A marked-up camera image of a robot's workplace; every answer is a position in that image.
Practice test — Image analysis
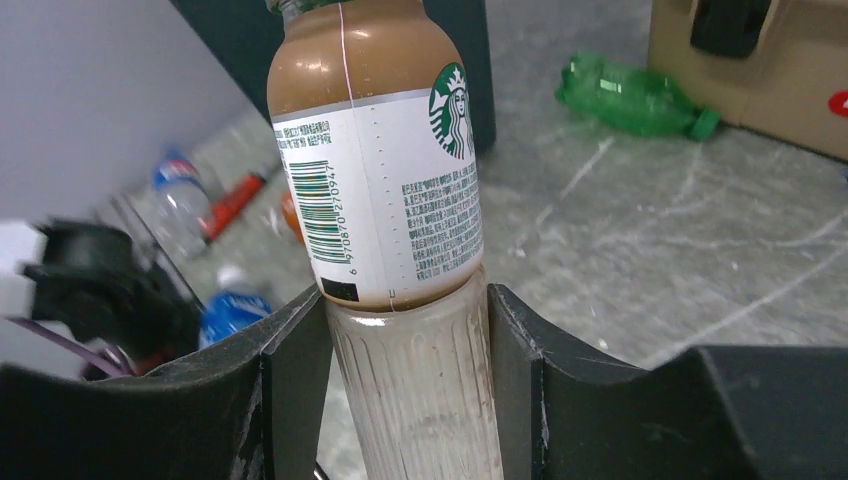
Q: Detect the blue label water bottle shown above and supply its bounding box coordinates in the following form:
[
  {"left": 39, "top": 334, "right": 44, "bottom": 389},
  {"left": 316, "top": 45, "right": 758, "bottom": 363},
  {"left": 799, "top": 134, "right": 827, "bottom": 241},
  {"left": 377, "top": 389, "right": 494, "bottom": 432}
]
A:
[{"left": 199, "top": 264, "right": 273, "bottom": 349}]

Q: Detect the purple cable loop front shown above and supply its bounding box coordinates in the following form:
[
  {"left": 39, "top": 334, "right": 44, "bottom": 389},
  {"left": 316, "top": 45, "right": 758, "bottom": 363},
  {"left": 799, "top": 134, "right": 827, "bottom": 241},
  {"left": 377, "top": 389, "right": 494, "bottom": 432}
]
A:
[{"left": 6, "top": 316, "right": 130, "bottom": 380}]

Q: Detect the Pepsi bottle at left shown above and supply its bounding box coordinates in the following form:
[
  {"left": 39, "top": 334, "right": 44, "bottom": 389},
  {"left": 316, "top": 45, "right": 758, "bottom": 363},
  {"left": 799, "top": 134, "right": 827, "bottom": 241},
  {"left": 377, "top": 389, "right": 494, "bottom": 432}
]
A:
[{"left": 151, "top": 148, "right": 212, "bottom": 258}]

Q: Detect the tan plastic toolbox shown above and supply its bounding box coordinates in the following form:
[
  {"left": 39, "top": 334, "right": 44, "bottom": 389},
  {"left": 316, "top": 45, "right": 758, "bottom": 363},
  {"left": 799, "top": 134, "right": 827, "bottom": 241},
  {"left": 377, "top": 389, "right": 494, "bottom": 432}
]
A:
[{"left": 648, "top": 1, "right": 847, "bottom": 160}]

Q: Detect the tea bottle green cap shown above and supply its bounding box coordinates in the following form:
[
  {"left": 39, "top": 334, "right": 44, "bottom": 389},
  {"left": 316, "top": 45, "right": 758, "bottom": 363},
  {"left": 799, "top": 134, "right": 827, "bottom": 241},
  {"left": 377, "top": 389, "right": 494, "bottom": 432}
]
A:
[{"left": 266, "top": 0, "right": 506, "bottom": 480}]

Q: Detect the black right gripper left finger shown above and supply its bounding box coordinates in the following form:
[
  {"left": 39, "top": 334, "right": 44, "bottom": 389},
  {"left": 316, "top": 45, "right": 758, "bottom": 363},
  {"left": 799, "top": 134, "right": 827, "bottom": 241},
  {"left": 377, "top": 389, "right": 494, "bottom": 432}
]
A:
[{"left": 1, "top": 287, "right": 332, "bottom": 479}]

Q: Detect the orange juice bottle gold cap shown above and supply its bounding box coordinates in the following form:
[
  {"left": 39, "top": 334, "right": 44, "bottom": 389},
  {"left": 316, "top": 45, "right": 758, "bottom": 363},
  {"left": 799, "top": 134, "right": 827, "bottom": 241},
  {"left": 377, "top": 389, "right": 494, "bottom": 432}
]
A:
[{"left": 280, "top": 190, "right": 306, "bottom": 246}]

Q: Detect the red handle adjustable wrench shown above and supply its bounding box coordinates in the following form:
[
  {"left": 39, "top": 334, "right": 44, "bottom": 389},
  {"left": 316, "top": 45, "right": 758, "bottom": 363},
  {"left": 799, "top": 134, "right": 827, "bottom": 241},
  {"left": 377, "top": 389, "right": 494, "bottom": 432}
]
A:
[{"left": 201, "top": 172, "right": 268, "bottom": 244}]

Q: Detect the green plastic bottle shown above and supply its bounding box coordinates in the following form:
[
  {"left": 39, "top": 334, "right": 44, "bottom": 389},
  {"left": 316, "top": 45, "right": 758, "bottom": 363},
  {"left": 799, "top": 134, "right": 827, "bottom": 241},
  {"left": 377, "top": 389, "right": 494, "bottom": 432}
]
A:
[{"left": 555, "top": 53, "right": 722, "bottom": 141}]

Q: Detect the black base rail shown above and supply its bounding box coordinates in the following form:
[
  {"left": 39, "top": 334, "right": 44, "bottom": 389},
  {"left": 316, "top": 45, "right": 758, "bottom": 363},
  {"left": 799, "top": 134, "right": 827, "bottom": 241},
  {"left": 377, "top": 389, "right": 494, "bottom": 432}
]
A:
[{"left": 22, "top": 220, "right": 200, "bottom": 376}]

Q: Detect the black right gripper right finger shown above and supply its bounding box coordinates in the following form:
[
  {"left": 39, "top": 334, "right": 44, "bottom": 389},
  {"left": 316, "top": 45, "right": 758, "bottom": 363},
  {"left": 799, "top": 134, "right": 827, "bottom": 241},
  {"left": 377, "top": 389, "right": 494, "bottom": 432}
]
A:
[{"left": 487, "top": 284, "right": 847, "bottom": 479}]

